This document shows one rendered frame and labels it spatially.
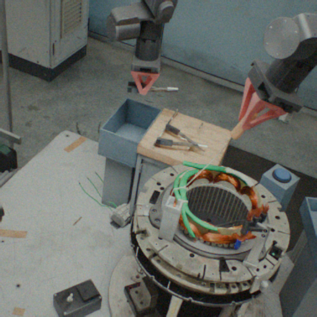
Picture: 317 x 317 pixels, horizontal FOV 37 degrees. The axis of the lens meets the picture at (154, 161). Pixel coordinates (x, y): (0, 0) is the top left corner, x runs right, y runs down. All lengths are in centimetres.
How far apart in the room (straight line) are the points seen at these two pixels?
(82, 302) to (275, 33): 74
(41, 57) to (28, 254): 217
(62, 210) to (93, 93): 197
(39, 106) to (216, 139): 202
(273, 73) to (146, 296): 61
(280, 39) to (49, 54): 266
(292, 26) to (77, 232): 86
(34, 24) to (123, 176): 206
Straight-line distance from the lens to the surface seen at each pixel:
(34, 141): 285
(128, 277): 123
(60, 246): 130
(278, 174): 124
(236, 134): 85
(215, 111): 332
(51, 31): 320
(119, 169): 129
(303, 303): 119
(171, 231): 91
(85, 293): 115
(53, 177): 149
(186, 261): 91
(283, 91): 79
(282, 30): 70
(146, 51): 113
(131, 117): 136
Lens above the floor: 180
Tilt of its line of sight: 40 degrees down
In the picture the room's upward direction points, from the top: 11 degrees clockwise
